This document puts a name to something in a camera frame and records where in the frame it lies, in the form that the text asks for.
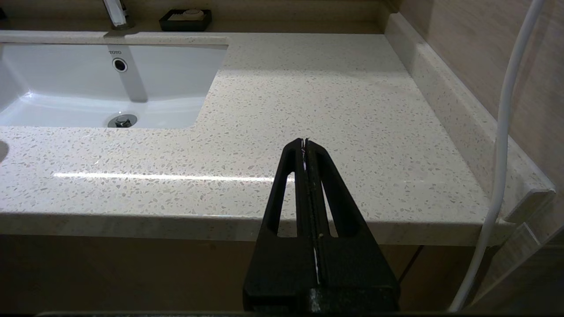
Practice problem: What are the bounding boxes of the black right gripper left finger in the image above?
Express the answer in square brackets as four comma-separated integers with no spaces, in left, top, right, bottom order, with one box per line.
[243,139,318,312]

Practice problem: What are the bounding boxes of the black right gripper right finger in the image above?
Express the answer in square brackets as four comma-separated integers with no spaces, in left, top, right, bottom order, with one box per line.
[306,139,400,312]

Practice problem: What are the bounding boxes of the wooden vanity cabinet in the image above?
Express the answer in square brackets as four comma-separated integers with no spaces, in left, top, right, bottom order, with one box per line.
[0,233,485,314]

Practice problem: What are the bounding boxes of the beige stone backsplash strip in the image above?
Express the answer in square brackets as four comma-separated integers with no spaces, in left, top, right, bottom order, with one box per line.
[384,12,557,223]

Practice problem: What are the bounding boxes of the chrome sink drain stopper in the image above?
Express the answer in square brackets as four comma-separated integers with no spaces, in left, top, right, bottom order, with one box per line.
[108,114,138,128]

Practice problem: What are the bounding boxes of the black soap dish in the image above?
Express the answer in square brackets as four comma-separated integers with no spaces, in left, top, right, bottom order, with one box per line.
[159,9,212,32]

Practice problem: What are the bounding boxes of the white ceramic sink basin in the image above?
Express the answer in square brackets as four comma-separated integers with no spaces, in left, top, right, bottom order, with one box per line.
[0,35,230,129]

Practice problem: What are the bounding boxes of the chrome sink faucet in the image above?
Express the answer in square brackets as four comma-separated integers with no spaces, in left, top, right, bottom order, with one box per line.
[102,0,135,30]

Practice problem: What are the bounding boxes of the white hose cable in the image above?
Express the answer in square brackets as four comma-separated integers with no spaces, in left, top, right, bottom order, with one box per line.
[449,0,547,312]

